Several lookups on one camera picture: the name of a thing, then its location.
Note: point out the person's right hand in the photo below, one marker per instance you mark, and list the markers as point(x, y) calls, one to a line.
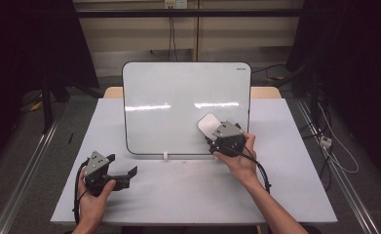
point(241, 165)

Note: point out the white whiteboard with black rim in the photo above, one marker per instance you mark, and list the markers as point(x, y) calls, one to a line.
point(165, 130)

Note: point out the white whiteboard stand foot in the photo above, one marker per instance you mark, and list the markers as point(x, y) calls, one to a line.
point(165, 156)

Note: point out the wooden table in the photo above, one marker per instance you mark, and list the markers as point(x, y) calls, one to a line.
point(113, 93)

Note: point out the small black stick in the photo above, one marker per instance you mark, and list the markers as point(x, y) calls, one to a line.
point(70, 138)

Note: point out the white power strip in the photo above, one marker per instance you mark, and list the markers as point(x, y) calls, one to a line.
point(325, 141)

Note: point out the person's left hand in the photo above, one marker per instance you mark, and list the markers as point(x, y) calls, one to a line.
point(92, 208)

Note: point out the white whiteboard eraser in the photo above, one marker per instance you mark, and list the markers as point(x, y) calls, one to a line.
point(207, 125)

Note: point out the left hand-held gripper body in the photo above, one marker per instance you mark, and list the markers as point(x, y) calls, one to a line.
point(96, 166)

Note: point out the black horizontal bar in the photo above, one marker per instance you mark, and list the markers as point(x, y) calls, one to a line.
point(184, 13)

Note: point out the aluminium floor rail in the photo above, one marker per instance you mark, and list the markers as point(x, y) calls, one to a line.
point(340, 175)
point(25, 175)

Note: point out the dark curtain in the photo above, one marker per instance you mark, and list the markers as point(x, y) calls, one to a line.
point(357, 65)
point(25, 48)

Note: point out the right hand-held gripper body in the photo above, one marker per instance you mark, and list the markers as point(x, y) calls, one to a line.
point(228, 138)

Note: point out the black metal stand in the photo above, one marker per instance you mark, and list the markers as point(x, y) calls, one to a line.
point(47, 97)

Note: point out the white wall outlet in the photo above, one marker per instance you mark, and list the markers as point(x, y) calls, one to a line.
point(176, 3)

